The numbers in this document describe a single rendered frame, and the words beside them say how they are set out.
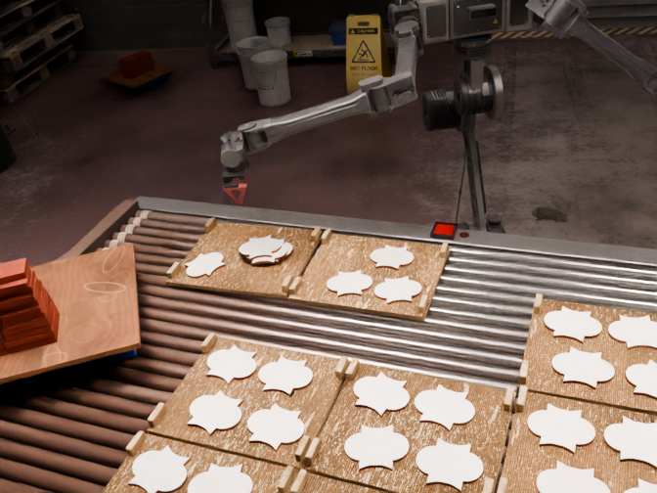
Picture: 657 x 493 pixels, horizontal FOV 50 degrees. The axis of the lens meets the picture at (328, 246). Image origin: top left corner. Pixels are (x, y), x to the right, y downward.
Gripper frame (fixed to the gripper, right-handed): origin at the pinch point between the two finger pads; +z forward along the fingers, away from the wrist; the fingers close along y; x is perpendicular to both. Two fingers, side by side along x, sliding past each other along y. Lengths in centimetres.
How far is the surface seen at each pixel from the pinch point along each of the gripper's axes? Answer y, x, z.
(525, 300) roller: -32, -81, 23
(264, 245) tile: -0.6, -4.7, 18.9
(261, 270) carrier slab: -8.8, -3.8, 22.9
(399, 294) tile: -28, -46, 21
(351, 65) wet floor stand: 349, -35, 91
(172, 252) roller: 8.7, 28.4, 25.5
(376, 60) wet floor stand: 344, -55, 87
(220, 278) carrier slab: -11.0, 9.0, 23.1
